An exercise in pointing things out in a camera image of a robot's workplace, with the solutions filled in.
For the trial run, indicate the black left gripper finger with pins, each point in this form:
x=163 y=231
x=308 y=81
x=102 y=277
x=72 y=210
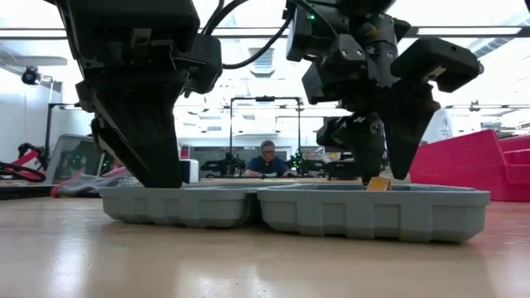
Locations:
x=101 y=138
x=153 y=136

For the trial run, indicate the red black equipment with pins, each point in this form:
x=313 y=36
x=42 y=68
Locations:
x=29 y=157

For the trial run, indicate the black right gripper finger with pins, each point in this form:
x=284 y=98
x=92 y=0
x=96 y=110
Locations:
x=410 y=124
x=364 y=136

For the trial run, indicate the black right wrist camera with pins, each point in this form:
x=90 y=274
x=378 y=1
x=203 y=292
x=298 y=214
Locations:
x=319 y=37

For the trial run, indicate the small white block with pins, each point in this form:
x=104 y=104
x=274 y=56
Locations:
x=190 y=170

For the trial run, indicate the black desk equipment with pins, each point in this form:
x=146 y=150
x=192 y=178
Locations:
x=343 y=169

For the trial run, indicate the black overhead light bar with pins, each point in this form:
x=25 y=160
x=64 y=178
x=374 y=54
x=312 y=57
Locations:
x=455 y=31

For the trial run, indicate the grey plastic tool case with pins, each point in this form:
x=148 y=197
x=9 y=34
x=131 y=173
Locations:
x=372 y=215

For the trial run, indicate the pink flat package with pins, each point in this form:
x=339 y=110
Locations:
x=118 y=171

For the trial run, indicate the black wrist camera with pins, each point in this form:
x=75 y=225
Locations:
x=319 y=37
x=203 y=62

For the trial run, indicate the white round column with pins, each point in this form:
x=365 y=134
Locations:
x=445 y=124

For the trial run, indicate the white frame office chair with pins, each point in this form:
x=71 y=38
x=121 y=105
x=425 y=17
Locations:
x=70 y=157

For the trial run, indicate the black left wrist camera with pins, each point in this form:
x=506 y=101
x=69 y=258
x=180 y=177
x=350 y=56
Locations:
x=203 y=62

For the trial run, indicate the yellow holder with metal sockets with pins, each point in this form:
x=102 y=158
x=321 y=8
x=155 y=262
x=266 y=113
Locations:
x=379 y=185

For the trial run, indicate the person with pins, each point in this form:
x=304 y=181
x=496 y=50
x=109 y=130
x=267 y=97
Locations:
x=267 y=165

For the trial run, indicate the red plastic bin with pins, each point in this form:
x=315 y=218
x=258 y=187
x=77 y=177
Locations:
x=463 y=169

